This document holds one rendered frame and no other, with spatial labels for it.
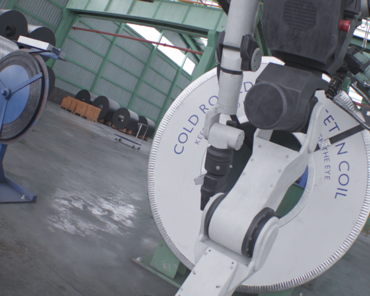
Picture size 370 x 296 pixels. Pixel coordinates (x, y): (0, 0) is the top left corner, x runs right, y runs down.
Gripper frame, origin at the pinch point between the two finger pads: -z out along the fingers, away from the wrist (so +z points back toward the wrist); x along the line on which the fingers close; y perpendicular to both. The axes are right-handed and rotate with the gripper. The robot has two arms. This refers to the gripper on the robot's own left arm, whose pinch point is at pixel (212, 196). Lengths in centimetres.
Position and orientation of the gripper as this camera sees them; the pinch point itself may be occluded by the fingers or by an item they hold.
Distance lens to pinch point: 123.9
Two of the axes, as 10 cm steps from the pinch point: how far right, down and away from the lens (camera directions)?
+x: 5.6, -2.8, 7.8
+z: 1.0, -9.1, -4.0
